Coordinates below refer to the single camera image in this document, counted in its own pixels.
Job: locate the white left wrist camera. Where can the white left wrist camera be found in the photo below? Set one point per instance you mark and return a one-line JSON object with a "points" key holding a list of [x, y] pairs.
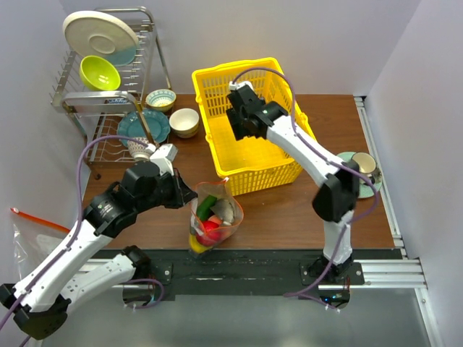
{"points": [[163, 157]]}

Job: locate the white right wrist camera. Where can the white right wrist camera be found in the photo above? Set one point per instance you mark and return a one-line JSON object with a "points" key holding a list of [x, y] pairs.
{"points": [[234, 86]]}

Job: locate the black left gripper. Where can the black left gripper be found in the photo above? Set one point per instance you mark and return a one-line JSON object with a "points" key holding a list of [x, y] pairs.
{"points": [[182, 192]]}

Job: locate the metal dish rack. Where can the metal dish rack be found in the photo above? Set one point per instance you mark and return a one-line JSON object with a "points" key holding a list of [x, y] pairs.
{"points": [[96, 113]]}

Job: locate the clear zip bag orange zipper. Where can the clear zip bag orange zipper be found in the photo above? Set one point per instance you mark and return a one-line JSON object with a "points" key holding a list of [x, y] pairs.
{"points": [[220, 190]]}

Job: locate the green cucumber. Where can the green cucumber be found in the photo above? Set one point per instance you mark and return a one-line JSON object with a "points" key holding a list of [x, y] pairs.
{"points": [[204, 211]]}

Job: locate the peach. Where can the peach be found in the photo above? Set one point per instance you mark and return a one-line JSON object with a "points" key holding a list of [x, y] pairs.
{"points": [[215, 219]]}

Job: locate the red apple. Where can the red apple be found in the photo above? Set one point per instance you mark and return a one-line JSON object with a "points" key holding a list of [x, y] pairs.
{"points": [[211, 235]]}

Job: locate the spare zip bag orange zipper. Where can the spare zip bag orange zipper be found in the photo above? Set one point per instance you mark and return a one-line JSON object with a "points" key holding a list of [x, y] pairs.
{"points": [[35, 238]]}

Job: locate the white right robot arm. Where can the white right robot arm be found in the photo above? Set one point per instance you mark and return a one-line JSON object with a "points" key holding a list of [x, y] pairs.
{"points": [[337, 180]]}

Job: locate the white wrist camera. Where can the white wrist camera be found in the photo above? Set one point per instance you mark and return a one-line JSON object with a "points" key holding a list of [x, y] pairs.
{"points": [[234, 86], [163, 157]]}

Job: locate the cream mug black handle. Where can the cream mug black handle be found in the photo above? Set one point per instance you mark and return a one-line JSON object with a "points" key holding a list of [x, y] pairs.
{"points": [[368, 167]]}

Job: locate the yellow banana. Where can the yellow banana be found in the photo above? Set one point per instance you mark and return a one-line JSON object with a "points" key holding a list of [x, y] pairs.
{"points": [[195, 246]]}

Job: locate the lime green bowl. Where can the lime green bowl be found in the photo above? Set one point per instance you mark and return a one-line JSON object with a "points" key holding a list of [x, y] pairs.
{"points": [[96, 73]]}

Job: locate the large cream plate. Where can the large cream plate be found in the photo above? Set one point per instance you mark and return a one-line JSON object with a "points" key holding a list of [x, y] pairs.
{"points": [[94, 33]]}

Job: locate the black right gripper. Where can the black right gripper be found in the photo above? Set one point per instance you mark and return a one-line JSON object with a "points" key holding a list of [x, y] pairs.
{"points": [[239, 130]]}

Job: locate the white bowl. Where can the white bowl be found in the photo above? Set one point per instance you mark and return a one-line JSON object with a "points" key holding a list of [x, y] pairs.
{"points": [[184, 122]]}

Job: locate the mint green saucer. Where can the mint green saucer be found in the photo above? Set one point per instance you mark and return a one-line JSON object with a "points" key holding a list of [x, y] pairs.
{"points": [[365, 190]]}

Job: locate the grey patterned bowl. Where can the grey patterned bowl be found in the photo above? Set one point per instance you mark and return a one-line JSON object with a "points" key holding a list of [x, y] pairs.
{"points": [[138, 149]]}

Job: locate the yellow plastic basket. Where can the yellow plastic basket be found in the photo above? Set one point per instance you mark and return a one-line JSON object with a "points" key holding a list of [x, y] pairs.
{"points": [[250, 164]]}

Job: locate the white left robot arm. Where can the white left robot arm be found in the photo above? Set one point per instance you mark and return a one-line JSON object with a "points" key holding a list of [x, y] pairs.
{"points": [[41, 302]]}

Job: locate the teal patterned small bowl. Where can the teal patterned small bowl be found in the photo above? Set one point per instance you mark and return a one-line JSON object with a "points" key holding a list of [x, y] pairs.
{"points": [[161, 100]]}

